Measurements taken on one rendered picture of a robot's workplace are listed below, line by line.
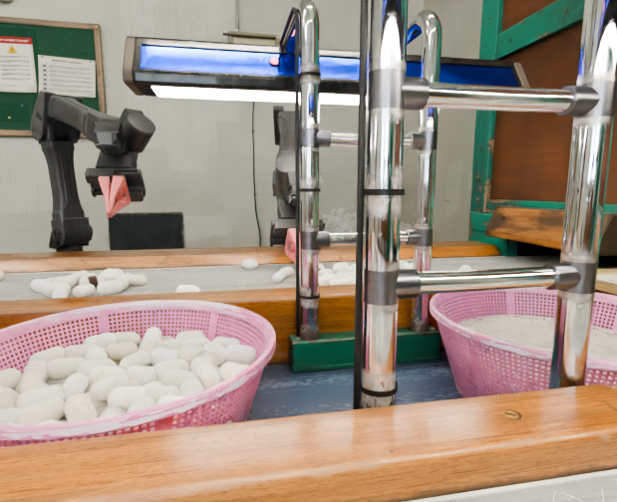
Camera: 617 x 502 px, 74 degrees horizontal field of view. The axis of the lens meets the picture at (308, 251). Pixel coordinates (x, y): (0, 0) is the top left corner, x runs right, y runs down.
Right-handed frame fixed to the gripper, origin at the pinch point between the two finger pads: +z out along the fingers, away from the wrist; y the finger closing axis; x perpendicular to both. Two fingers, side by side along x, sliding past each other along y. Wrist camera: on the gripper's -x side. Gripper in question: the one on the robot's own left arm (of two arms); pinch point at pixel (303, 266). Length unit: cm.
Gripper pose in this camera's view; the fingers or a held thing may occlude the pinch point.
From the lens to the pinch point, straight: 73.7
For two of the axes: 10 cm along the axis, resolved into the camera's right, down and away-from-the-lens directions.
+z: 1.5, 7.5, -6.4
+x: -1.3, 6.6, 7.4
